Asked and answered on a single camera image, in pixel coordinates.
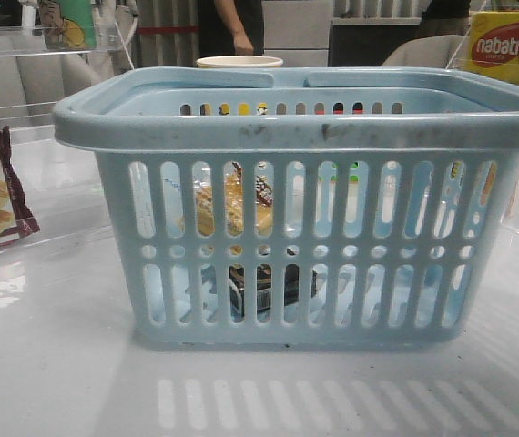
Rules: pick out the packaged bread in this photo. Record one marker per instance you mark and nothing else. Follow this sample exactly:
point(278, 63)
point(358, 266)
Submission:
point(206, 209)

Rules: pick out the light blue plastic basket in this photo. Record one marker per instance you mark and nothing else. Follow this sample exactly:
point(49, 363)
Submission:
point(390, 181)

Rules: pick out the cream paper cup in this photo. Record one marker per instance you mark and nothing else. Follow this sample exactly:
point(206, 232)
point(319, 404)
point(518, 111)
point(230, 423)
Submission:
point(245, 61)

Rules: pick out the white cabinet in background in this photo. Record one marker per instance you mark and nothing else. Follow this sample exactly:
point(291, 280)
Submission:
point(298, 32)

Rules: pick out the person in dark clothes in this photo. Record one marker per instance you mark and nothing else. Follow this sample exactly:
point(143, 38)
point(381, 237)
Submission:
point(230, 28)

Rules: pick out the grey chair back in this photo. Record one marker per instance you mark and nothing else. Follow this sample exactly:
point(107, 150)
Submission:
point(433, 51)

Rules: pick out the green yellow cartoon package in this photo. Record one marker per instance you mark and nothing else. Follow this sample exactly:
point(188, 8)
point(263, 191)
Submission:
point(67, 24)

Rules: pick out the clear acrylic shelf left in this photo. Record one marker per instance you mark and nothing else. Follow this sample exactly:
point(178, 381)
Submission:
point(33, 76)

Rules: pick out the yellow nabati wafer box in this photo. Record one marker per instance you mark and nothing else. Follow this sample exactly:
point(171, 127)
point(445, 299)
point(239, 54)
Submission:
point(493, 46)

